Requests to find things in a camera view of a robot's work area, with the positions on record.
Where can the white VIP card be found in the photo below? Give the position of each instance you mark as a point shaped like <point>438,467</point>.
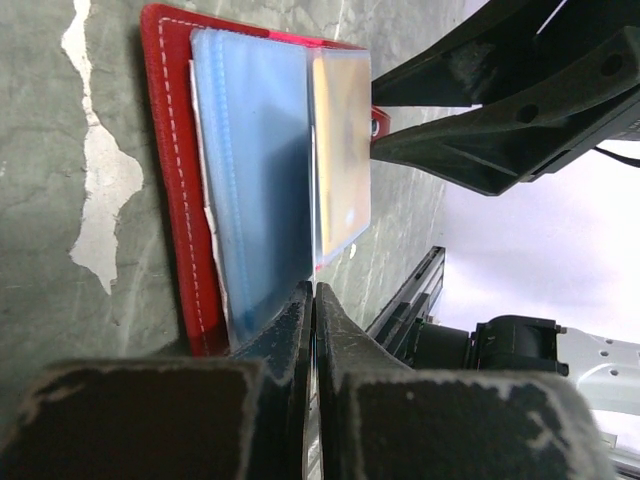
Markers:
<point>312,435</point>

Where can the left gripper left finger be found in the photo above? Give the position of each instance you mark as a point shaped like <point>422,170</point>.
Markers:
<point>237,417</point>

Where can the aluminium mounting rail frame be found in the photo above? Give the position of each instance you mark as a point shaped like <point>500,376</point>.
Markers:
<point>410,305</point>

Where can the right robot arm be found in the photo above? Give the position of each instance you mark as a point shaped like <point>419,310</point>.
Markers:
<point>538,84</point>

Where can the red card holder wallet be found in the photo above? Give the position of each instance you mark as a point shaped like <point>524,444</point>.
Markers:
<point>232,106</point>

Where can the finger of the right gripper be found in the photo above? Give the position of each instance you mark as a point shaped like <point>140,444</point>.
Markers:
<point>502,49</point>
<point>536,131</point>

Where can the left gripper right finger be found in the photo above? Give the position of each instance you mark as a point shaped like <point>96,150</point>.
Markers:
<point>381,419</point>

